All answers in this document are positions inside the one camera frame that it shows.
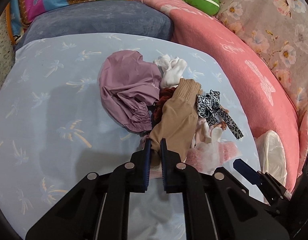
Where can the light blue palm-print sheet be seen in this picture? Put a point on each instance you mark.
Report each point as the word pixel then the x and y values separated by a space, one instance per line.
pixel 44 92

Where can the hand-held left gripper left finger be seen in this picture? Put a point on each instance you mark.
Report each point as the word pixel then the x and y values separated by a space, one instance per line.
pixel 147 162

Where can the blue-grey velvet pillow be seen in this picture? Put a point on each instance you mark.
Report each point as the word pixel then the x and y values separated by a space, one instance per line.
pixel 94 17

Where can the dark red scrunchie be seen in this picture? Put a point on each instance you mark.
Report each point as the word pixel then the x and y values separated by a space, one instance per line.
pixel 164 96

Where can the pink fleece cloth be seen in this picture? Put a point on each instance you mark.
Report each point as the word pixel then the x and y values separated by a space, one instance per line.
pixel 306 130

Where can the beige stocking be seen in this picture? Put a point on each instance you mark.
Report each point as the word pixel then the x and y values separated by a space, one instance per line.
pixel 176 120

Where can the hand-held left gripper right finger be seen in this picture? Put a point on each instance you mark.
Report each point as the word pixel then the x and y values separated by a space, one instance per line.
pixel 164 165

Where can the floral quilt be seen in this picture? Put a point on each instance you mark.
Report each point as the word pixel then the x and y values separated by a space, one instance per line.
pixel 269 17

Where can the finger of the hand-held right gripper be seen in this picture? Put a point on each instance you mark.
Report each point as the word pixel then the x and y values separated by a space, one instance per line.
pixel 241 168

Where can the pink fluffy sock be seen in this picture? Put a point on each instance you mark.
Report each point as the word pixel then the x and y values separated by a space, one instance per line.
pixel 199 160

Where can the white plastic bag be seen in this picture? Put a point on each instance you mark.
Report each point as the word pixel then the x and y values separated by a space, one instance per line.
pixel 271 155

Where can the pink printed blanket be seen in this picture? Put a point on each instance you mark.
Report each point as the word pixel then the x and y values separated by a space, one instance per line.
pixel 219 62

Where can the white sock pair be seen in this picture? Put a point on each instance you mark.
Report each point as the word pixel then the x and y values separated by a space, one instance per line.
pixel 175 72

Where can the purple elastic-hem cloth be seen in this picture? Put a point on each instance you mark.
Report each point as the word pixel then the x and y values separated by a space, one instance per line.
pixel 126 80

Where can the pale pink white sock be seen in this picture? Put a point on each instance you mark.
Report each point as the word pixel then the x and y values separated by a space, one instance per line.
pixel 209 135

